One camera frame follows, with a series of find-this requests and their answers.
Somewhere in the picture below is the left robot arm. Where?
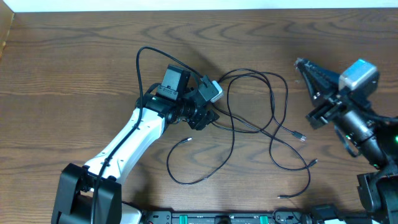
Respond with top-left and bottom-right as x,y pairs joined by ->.
51,65 -> 223,223

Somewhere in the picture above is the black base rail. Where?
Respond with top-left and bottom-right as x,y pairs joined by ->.
120,203 -> 377,224

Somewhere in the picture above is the black USB cable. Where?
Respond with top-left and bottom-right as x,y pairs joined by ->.
166,70 -> 307,185

